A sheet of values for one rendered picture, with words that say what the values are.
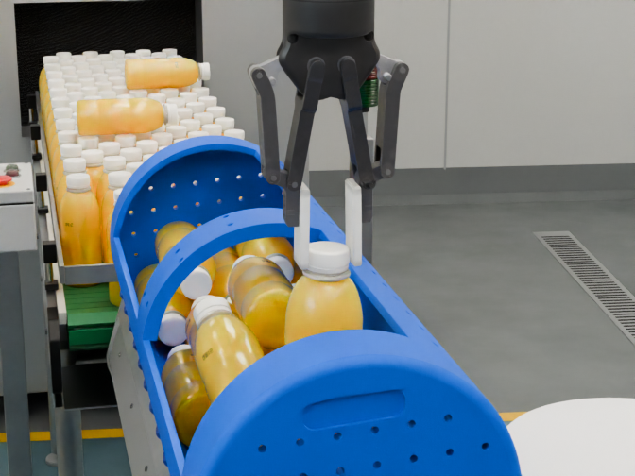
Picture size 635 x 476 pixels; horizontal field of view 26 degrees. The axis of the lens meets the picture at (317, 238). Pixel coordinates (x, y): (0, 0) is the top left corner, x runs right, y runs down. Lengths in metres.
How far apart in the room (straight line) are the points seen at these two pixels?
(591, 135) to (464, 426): 5.47
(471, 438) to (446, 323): 3.68
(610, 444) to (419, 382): 0.38
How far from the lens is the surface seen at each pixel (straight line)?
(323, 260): 1.16
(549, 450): 1.43
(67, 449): 2.63
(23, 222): 2.21
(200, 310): 1.43
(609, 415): 1.52
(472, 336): 4.72
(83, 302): 2.29
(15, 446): 2.43
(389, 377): 1.11
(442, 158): 6.43
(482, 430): 1.15
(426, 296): 5.11
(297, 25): 1.11
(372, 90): 2.51
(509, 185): 6.51
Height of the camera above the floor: 1.63
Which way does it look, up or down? 16 degrees down
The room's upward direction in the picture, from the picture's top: straight up
